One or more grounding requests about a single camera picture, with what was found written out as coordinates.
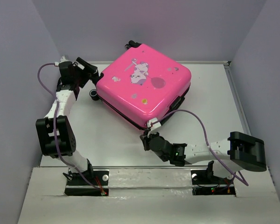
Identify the pink hard-shell suitcase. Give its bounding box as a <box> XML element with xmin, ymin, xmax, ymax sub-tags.
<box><xmin>89</xmin><ymin>40</ymin><xmax>192</xmax><ymax>130</ymax></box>

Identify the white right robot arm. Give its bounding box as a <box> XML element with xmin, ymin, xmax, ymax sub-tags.
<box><xmin>140</xmin><ymin>132</ymin><xmax>267</xmax><ymax>183</ymax></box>

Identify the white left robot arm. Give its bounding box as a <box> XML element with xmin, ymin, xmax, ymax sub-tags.
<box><xmin>35</xmin><ymin>56</ymin><xmax>98</xmax><ymax>184</ymax></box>

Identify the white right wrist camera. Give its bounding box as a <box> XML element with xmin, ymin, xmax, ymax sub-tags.
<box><xmin>147</xmin><ymin>118</ymin><xmax>161</xmax><ymax>132</ymax></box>

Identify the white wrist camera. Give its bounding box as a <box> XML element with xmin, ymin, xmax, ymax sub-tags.
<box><xmin>54</xmin><ymin>55</ymin><xmax>68</xmax><ymax>67</ymax></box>
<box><xmin>147</xmin><ymin>118</ymin><xmax>161</xmax><ymax>132</ymax></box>

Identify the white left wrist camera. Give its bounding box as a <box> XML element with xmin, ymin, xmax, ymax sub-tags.
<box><xmin>54</xmin><ymin>55</ymin><xmax>68</xmax><ymax>67</ymax></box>

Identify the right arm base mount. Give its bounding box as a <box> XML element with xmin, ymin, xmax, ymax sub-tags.
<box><xmin>191</xmin><ymin>170</ymin><xmax>236</xmax><ymax>196</ymax></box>

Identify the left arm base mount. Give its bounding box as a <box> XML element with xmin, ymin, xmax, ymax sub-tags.
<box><xmin>63</xmin><ymin>170</ymin><xmax>109</xmax><ymax>196</ymax></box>

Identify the aluminium table rail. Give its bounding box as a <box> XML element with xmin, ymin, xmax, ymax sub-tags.
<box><xmin>224</xmin><ymin>61</ymin><xmax>259</xmax><ymax>165</ymax></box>

